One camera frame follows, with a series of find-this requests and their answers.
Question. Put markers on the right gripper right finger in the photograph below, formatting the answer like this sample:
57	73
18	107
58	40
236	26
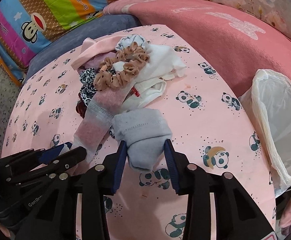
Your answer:
237	214

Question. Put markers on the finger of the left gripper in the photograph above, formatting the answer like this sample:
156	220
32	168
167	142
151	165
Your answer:
50	154

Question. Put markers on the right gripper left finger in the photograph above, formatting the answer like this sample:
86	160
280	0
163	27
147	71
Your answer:
54	217

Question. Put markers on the black white patterned scrunchie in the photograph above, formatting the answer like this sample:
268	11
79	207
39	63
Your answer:
88	90

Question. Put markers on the pink cloth strip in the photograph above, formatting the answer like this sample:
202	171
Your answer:
91	48

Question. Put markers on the brown dotted scrunchie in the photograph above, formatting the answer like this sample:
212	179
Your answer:
116	72

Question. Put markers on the light blue balled sock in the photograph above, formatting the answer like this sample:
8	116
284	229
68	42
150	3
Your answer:
128	40

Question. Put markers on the white cloth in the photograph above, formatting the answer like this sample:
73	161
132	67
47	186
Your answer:
164	64

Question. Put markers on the purple cloth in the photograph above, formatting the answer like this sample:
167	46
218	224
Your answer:
92	63

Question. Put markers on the white bag lined trash bin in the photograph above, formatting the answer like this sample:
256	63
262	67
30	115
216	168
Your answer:
268	104

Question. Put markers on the pink panda print cloth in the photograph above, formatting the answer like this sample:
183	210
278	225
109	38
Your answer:
196	111

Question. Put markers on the colourful monkey print quilt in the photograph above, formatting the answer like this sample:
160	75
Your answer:
28	26

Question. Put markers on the blue grey cushion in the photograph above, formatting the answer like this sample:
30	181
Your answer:
105	25

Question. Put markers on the pink blanket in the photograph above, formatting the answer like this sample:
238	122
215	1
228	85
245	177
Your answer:
235	43

